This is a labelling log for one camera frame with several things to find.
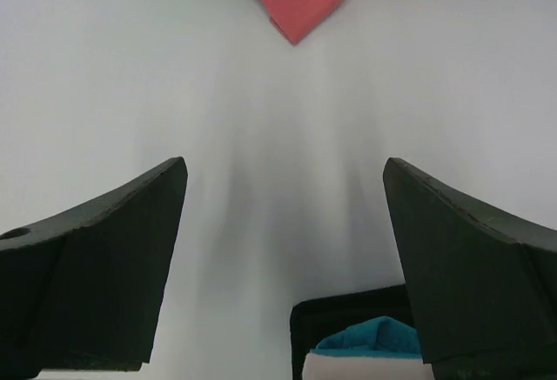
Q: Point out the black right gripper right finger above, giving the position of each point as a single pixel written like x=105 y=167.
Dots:
x=481 y=281

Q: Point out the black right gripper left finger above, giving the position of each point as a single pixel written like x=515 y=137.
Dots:
x=82 y=290

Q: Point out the black tray with folded shirts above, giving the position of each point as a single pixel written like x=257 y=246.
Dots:
x=313 y=320

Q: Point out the teal folded shirt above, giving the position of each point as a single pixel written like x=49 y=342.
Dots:
x=377 y=337

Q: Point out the white folded shirt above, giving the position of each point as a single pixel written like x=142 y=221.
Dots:
x=319 y=367

